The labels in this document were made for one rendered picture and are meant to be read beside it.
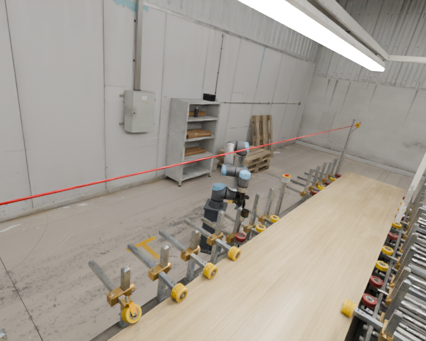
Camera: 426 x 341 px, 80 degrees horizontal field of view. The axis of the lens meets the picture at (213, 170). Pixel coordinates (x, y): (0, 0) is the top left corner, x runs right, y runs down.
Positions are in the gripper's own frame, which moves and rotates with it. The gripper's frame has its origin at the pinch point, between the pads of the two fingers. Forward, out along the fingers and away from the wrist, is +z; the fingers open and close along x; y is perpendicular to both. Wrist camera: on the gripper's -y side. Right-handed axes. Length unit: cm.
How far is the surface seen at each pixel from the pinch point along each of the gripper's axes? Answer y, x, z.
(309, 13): 57, 47, -134
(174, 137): -133, -240, 10
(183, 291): 91, 30, 3
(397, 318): 31, 117, -9
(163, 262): 88, 9, -1
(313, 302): 33, 81, 10
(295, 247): -8, 52, 10
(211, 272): 68, 30, 4
